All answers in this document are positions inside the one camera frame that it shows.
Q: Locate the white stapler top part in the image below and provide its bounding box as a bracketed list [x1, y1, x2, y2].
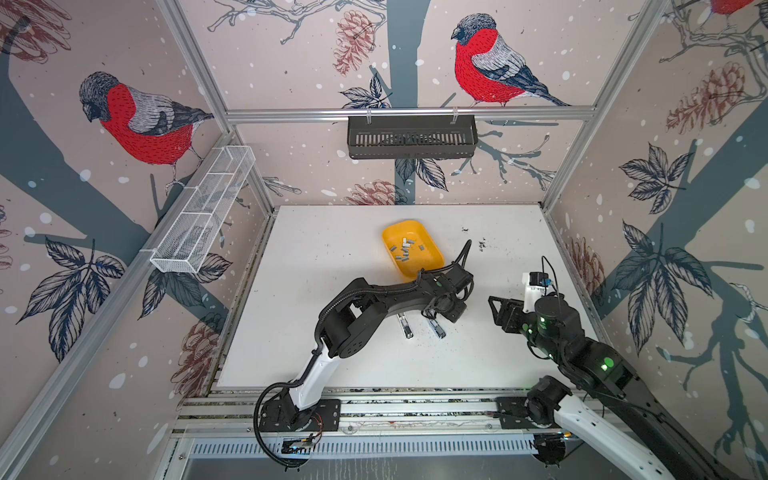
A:
[397, 313, 414, 340]

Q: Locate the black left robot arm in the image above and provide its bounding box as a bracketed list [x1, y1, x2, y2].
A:
[281, 262, 474, 421]

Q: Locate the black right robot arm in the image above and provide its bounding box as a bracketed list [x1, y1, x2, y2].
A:
[488, 293, 737, 479]

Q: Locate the yellow plastic tray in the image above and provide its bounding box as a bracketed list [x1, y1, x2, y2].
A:
[381, 220, 445, 281]

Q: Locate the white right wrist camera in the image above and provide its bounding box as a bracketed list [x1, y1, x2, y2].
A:
[522, 271, 551, 313]

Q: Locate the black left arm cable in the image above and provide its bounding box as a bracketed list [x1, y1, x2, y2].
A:
[251, 239, 472, 469]

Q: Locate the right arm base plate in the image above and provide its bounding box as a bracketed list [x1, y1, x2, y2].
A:
[492, 397, 548, 430]

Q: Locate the aluminium mounting rail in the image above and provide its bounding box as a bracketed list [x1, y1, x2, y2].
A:
[173, 388, 661, 460]

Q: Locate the black wire basket shelf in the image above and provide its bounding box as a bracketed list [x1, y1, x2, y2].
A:
[347, 115, 478, 160]

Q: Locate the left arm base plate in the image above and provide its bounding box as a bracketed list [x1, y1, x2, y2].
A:
[257, 397, 341, 432]

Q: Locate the white wire mesh shelf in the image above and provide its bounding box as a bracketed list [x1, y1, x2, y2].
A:
[150, 145, 255, 274]

